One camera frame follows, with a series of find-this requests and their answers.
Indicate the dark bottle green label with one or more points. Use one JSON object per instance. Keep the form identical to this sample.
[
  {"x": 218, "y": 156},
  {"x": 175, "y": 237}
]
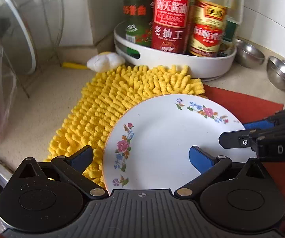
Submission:
[{"x": 135, "y": 24}]

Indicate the red cloth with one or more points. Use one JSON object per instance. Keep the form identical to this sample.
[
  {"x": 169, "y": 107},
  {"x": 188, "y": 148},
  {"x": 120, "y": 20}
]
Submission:
[{"x": 244, "y": 106}]

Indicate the clear bottle purple label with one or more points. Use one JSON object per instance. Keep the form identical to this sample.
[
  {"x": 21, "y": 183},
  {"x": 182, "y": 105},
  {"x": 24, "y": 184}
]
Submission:
[{"x": 232, "y": 27}]

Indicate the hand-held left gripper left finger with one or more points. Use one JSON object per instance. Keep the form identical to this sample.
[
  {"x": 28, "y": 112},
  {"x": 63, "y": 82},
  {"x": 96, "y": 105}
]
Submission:
[{"x": 83, "y": 156}]

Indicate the white round turntable tray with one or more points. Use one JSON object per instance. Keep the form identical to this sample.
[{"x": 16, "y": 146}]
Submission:
[{"x": 206, "y": 65}]

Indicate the glass pot lid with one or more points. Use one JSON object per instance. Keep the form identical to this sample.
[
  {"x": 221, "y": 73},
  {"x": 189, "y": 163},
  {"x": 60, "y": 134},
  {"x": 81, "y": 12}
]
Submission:
[{"x": 16, "y": 24}]

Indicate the white and yellow scrubber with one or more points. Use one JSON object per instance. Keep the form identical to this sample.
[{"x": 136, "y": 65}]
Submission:
[{"x": 105, "y": 60}]

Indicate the white floral plate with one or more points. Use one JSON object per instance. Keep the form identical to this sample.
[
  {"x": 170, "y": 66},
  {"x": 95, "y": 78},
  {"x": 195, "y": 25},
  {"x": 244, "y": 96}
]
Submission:
[{"x": 162, "y": 133}]

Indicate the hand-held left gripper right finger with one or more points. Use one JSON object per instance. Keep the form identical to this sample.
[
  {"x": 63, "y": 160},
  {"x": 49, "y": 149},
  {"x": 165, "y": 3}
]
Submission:
[{"x": 199, "y": 159}]

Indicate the yellow chenille mat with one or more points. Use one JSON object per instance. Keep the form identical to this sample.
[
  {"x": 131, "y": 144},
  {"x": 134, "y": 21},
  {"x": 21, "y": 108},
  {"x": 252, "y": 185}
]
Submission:
[{"x": 102, "y": 99}]

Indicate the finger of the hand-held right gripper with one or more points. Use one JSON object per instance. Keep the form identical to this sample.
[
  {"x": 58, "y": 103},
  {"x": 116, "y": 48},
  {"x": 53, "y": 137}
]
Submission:
[
  {"x": 234, "y": 138},
  {"x": 258, "y": 125}
]

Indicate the red label soy sauce bottle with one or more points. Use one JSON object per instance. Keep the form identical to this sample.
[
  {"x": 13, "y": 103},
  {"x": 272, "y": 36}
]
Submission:
[{"x": 169, "y": 24}]

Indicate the yellow red label vinegar bottle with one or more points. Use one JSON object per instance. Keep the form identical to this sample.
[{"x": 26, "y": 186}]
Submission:
[{"x": 206, "y": 34}]

